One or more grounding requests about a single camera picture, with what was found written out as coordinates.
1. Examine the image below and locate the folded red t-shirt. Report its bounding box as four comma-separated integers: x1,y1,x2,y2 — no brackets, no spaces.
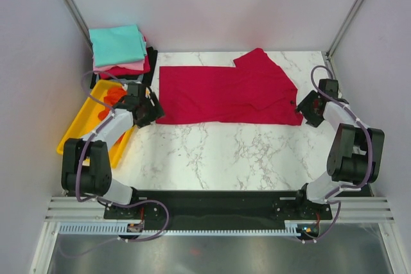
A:
98,56,150,80

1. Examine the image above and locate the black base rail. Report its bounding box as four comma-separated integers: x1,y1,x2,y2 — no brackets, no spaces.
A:
104,190,332,230

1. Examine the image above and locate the white slotted cable duct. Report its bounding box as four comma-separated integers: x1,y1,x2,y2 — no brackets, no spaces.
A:
58,221,318,237

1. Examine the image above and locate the yellow plastic tray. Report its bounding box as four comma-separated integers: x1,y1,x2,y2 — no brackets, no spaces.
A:
57,80,155,168

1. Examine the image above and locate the folded black t-shirt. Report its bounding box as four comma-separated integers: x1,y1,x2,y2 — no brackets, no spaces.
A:
109,46,158,86

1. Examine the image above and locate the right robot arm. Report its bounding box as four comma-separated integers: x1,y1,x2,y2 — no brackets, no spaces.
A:
296,79,385,218

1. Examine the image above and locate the folded pink t-shirt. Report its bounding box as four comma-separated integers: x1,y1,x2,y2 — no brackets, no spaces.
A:
93,60,145,72

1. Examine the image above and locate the folded grey-blue t-shirt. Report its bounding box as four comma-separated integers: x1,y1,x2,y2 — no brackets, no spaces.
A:
109,74,144,89

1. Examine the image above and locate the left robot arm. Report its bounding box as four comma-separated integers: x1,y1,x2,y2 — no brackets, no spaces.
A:
61,83,164,209

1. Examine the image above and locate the orange t-shirt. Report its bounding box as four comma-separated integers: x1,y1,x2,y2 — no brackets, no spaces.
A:
98,86,129,143

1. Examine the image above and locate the aluminium front rail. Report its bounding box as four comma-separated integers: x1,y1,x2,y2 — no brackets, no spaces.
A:
44,197,394,223

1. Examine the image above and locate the right aluminium frame post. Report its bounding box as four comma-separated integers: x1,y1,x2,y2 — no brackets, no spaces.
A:
324,0,365,60

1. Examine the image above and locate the crimson red t-shirt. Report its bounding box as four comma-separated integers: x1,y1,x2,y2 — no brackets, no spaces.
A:
157,48,302,126

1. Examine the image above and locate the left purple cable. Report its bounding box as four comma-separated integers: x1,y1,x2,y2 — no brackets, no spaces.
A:
75,70,129,203

